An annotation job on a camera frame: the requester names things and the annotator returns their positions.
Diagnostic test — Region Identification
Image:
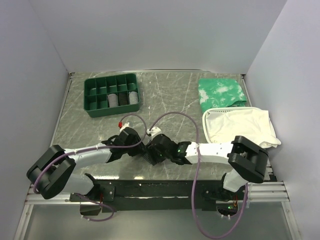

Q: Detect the navy striped underwear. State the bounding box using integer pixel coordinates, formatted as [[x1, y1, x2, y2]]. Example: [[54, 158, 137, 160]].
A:
[[142, 152, 157, 166]]

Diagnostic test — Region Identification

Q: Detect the white perforated laundry basket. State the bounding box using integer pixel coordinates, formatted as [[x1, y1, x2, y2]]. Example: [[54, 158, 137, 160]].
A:
[[202, 106, 259, 144]]

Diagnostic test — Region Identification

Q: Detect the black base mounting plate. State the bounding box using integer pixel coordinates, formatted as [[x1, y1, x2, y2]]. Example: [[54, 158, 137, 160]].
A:
[[67, 178, 251, 217]]

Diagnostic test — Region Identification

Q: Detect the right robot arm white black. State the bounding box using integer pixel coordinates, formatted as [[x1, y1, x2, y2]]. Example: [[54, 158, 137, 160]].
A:
[[146, 134, 269, 200]]

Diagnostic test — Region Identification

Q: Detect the green white tie-dye cloth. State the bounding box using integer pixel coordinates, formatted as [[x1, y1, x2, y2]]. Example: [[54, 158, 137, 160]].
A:
[[198, 78, 247, 113]]

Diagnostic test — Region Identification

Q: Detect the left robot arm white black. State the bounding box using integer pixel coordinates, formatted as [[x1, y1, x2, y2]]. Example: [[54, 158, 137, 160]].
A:
[[26, 127, 145, 201]]

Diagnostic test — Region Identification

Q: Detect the white cloth in basket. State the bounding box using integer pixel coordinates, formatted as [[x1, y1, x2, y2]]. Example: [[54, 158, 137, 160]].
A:
[[207, 109, 281, 149]]

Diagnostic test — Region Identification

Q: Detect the green compartment organizer tray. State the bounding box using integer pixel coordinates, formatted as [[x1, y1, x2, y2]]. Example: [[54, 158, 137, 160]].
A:
[[83, 73, 142, 118]]

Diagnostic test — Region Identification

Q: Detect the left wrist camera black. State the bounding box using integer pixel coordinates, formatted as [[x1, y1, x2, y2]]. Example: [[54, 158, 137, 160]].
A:
[[119, 127, 141, 146]]

